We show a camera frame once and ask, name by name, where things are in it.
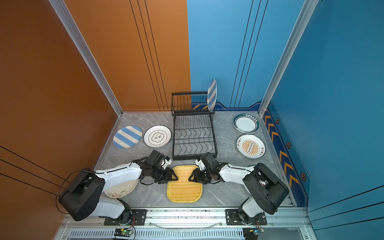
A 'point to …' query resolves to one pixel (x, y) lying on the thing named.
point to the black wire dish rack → (193, 132)
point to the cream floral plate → (121, 189)
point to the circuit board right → (250, 233)
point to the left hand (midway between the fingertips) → (176, 178)
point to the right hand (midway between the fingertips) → (191, 180)
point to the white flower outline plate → (157, 136)
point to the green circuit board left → (123, 232)
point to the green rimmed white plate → (246, 123)
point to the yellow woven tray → (183, 190)
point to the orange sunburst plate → (251, 146)
